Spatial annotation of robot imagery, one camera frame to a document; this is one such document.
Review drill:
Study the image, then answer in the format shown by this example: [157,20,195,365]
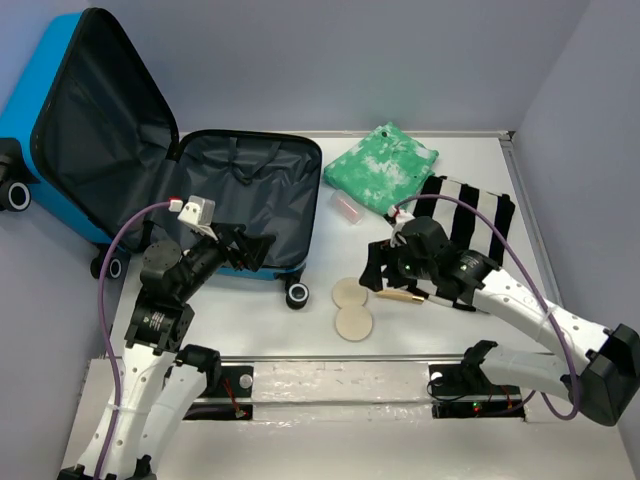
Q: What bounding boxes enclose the round beige puff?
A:
[331,277,368,308]
[334,306,373,342]

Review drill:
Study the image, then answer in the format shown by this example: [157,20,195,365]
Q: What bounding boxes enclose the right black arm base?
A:
[426,364,526,420]

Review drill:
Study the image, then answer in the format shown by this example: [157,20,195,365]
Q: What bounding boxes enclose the clear plastic small bottle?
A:
[330,190,364,224]

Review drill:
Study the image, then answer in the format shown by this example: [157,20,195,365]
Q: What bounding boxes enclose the green white garment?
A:
[323,122,439,215]

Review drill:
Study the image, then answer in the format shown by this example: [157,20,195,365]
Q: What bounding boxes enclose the blue hard-shell suitcase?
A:
[1,8,322,309]

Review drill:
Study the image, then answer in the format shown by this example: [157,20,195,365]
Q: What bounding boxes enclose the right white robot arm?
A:
[359,240,639,426]

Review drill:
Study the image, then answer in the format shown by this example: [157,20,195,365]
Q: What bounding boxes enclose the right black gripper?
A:
[358,237,436,291]

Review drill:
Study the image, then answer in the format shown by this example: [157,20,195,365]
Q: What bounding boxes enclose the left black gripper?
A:
[178,220,277,298]

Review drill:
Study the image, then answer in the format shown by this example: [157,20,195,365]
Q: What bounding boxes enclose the black white striped blanket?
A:
[387,174,517,314]

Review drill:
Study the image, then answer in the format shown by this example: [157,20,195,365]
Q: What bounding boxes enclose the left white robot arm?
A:
[59,224,275,479]

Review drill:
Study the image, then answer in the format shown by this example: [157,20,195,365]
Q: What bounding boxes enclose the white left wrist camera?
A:
[178,195,215,237]

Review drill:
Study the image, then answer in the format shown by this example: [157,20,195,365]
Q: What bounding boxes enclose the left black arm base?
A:
[184,364,254,421]

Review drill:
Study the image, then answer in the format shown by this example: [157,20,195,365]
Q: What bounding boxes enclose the gold white makeup brush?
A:
[376,290,454,308]

